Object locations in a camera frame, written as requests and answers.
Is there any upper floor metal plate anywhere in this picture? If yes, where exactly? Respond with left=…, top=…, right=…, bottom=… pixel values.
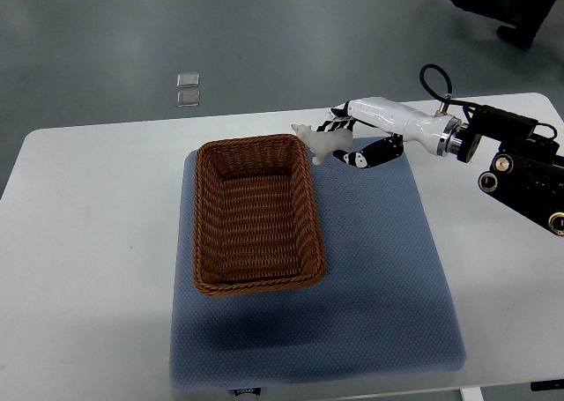
left=176, top=72, right=200, bottom=88

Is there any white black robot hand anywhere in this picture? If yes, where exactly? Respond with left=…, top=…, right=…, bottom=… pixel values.
left=317, top=97, right=466, bottom=169

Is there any blue textured mat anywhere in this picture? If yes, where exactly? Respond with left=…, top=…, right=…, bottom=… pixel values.
left=169, top=154, right=466, bottom=391

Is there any floor metal plate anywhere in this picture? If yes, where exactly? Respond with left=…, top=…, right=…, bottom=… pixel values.
left=176, top=72, right=200, bottom=88
left=176, top=89, right=200, bottom=108

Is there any white bear figurine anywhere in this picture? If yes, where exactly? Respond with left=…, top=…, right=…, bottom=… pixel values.
left=291, top=124, right=353, bottom=166

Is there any brown wicker basket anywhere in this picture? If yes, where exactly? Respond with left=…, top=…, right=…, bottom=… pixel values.
left=192, top=134, right=327, bottom=296

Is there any black table control panel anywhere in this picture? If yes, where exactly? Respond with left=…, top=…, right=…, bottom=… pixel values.
left=530, top=380, right=564, bottom=392

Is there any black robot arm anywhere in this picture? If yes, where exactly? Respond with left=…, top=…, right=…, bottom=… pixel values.
left=419, top=63, right=563, bottom=236

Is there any lower floor metal plate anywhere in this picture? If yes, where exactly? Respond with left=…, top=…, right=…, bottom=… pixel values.
left=176, top=89, right=200, bottom=108

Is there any label tag on mat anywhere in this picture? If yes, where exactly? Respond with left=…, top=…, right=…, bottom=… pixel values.
left=234, top=388, right=261, bottom=401

